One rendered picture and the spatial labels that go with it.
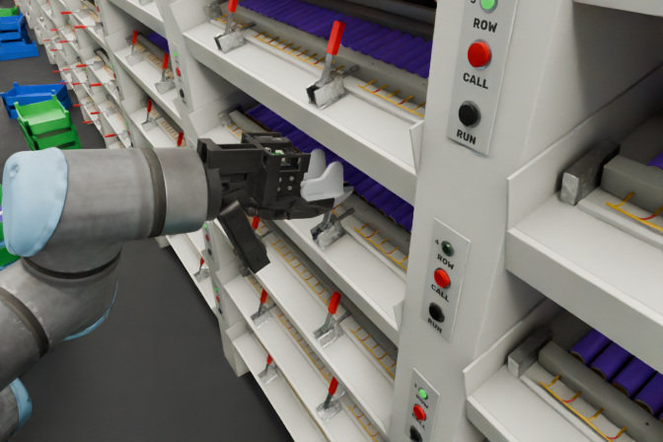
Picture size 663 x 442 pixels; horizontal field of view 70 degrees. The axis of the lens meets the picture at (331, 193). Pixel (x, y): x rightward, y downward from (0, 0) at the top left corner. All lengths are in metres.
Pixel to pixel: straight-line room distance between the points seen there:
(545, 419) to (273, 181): 0.35
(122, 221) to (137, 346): 1.18
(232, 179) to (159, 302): 1.24
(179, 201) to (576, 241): 0.34
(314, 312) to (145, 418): 0.74
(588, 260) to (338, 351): 0.50
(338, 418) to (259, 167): 0.56
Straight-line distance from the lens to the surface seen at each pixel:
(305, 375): 1.00
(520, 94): 0.34
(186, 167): 0.48
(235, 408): 1.42
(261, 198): 0.53
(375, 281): 0.60
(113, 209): 0.46
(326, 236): 0.64
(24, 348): 0.52
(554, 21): 0.32
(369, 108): 0.53
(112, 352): 1.64
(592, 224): 0.39
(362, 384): 0.75
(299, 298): 0.86
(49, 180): 0.45
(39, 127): 2.74
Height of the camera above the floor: 1.16
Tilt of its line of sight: 32 degrees down
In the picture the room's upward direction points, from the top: straight up
